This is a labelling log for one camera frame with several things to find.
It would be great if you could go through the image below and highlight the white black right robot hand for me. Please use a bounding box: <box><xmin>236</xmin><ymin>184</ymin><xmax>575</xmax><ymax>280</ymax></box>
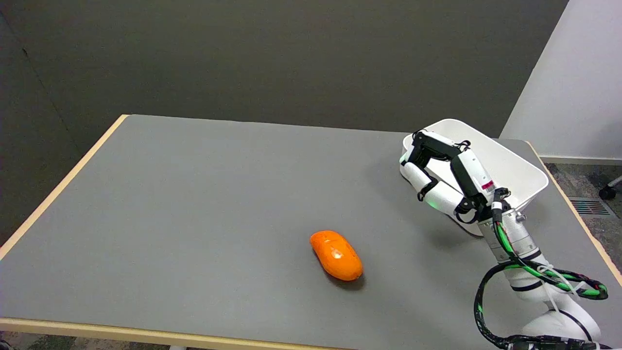
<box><xmin>399</xmin><ymin>129</ymin><xmax>512</xmax><ymax>225</ymax></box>

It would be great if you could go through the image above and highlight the orange mango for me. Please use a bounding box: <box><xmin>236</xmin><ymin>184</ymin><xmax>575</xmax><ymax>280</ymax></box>
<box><xmin>310</xmin><ymin>230</ymin><xmax>364</xmax><ymax>281</ymax></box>

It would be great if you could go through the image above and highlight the black chair caster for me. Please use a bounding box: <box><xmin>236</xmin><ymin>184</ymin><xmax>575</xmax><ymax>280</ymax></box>
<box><xmin>599</xmin><ymin>175</ymin><xmax>622</xmax><ymax>200</ymax></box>

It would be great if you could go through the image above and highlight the white plastic bin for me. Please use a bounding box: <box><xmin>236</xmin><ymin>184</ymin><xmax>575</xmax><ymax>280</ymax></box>
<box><xmin>400</xmin><ymin>119</ymin><xmax>550</xmax><ymax>237</ymax></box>

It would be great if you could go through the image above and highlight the white cable tie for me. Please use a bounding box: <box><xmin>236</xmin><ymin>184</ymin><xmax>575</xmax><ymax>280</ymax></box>
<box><xmin>536</xmin><ymin>264</ymin><xmax>584</xmax><ymax>313</ymax></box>

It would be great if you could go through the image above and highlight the floor vent grille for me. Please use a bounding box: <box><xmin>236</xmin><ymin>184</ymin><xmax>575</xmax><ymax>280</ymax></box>
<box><xmin>569</xmin><ymin>197</ymin><xmax>612</xmax><ymax>217</ymax></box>

